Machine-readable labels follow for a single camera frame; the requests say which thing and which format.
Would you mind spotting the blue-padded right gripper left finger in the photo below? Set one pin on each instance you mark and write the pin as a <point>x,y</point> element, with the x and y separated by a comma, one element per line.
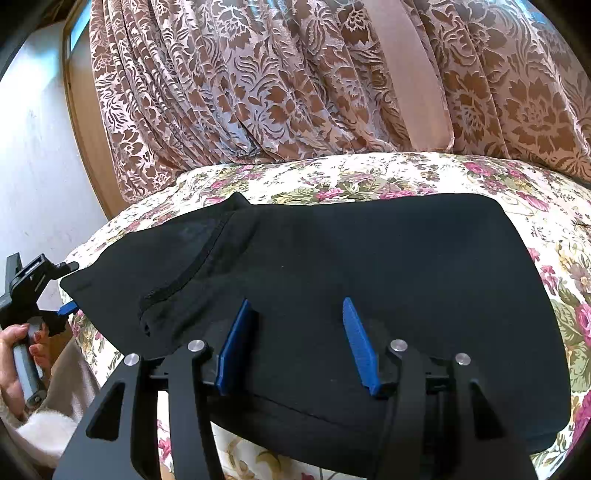
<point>217,355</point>

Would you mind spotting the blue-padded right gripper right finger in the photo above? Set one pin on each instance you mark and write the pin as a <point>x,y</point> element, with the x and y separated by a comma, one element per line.
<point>376,352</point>

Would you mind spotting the black pants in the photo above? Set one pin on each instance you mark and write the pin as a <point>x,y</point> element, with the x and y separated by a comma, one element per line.
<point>483,385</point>

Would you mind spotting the beige left sleeve forearm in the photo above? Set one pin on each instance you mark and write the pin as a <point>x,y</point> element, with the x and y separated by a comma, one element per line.
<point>42,435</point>

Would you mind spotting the person's left hand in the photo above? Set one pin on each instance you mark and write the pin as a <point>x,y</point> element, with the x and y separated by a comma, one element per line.
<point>11,390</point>

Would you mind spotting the floral bed sheet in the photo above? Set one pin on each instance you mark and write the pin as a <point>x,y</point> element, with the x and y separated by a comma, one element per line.
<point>550,211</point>

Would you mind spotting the brown floral curtain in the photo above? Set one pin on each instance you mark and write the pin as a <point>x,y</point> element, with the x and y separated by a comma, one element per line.
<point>188,84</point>

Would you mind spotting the wooden door frame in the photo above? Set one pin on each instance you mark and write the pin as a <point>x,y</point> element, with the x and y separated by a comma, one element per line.
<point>84,111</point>

